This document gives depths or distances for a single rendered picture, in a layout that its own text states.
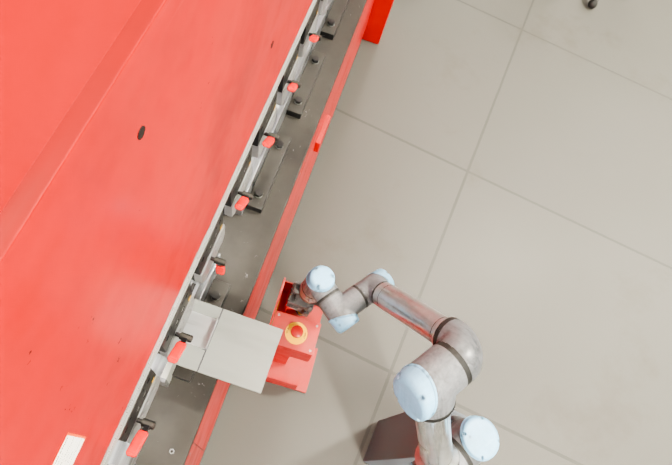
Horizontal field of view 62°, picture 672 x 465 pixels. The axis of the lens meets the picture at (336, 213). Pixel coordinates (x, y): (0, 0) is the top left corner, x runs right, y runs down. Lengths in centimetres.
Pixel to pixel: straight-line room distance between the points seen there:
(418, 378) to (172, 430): 73
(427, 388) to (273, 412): 138
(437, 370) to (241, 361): 56
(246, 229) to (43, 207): 131
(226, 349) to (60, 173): 109
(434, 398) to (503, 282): 177
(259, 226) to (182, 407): 59
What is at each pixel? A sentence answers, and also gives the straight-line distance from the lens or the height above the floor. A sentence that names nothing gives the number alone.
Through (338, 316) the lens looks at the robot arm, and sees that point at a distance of 157.
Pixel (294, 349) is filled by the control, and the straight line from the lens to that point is 182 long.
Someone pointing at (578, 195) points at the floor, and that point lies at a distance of 345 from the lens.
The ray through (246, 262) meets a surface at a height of 87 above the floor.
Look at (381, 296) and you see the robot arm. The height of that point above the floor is 110.
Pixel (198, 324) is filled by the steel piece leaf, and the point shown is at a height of 100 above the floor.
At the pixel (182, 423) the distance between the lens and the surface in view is 169.
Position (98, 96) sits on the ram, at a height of 209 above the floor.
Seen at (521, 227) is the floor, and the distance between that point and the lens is 317.
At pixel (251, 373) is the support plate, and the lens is 157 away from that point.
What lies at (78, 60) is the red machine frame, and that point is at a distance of 48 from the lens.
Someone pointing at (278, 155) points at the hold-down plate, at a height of 91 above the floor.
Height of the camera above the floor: 256
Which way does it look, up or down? 63 degrees down
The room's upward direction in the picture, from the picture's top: 22 degrees clockwise
